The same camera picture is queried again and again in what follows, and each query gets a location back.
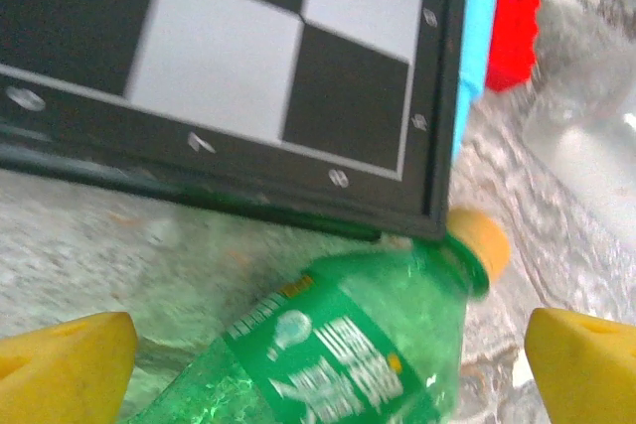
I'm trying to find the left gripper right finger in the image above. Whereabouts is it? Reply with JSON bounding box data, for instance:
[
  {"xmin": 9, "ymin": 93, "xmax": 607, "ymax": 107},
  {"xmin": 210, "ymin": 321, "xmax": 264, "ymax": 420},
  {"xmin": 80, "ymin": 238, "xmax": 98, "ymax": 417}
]
[{"xmin": 526, "ymin": 307, "xmax": 636, "ymax": 424}]

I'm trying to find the teal plastic cylinder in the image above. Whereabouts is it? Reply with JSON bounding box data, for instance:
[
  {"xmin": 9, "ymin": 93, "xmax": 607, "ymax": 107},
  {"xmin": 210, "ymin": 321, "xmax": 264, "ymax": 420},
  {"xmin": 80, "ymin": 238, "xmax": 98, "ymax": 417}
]
[{"xmin": 452, "ymin": 0, "xmax": 506, "ymax": 157}]

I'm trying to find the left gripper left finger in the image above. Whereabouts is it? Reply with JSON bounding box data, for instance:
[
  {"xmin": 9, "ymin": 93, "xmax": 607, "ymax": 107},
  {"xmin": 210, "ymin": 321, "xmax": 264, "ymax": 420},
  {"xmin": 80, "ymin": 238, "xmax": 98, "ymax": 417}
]
[{"xmin": 0, "ymin": 311, "xmax": 139, "ymax": 424}]

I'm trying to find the black grey chessboard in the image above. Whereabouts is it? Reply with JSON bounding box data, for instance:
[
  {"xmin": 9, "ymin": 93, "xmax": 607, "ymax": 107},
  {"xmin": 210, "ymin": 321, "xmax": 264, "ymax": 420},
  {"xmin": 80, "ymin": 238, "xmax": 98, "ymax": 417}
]
[{"xmin": 0, "ymin": 0, "xmax": 472, "ymax": 242}]

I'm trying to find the green Sprite bottle yellow cap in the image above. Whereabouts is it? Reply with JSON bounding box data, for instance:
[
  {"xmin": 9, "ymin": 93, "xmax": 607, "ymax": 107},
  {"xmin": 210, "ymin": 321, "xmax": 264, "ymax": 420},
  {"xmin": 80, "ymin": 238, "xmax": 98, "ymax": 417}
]
[{"xmin": 118, "ymin": 208, "xmax": 513, "ymax": 424}]

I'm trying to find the frosted bottle white label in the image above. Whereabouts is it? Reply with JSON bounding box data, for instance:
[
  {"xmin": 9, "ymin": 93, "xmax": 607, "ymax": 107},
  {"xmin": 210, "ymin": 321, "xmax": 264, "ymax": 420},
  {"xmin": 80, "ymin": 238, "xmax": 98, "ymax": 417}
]
[{"xmin": 521, "ymin": 41, "xmax": 636, "ymax": 226}]

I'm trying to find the red plastic block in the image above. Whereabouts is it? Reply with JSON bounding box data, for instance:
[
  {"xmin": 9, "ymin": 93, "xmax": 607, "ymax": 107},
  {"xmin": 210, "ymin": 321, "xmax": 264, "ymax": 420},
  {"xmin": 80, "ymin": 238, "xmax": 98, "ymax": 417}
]
[{"xmin": 485, "ymin": 0, "xmax": 544, "ymax": 95}]

